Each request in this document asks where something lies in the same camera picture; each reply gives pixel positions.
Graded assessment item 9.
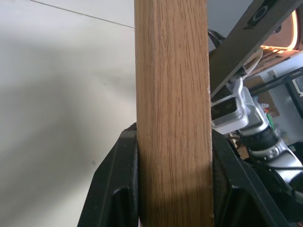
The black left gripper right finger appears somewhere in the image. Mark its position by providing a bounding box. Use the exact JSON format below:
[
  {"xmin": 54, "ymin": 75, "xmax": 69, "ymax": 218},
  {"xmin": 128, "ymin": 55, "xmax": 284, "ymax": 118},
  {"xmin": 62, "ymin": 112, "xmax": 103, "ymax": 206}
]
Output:
[{"xmin": 211, "ymin": 131, "xmax": 295, "ymax": 227}]

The wooden oak plank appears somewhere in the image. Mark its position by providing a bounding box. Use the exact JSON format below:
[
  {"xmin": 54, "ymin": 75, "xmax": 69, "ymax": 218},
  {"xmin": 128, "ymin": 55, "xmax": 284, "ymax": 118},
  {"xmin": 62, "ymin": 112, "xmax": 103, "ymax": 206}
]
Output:
[{"xmin": 134, "ymin": 0, "xmax": 301, "ymax": 227}]

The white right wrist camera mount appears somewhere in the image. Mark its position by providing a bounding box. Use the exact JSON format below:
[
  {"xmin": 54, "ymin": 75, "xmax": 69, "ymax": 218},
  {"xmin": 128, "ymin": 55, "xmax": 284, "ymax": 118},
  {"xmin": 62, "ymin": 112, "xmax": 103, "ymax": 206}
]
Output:
[{"xmin": 211, "ymin": 77, "xmax": 271, "ymax": 135}]

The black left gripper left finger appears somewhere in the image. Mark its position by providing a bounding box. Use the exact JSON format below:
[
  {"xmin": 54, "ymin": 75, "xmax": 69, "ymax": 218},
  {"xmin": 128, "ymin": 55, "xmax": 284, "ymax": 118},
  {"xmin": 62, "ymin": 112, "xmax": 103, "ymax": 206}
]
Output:
[{"xmin": 77, "ymin": 122, "xmax": 140, "ymax": 227}]

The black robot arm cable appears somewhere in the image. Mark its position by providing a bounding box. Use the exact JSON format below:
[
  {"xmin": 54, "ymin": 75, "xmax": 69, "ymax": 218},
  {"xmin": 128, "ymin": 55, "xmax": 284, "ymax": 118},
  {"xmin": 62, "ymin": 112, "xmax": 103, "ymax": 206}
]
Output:
[{"xmin": 247, "ymin": 146, "xmax": 303, "ymax": 201}]

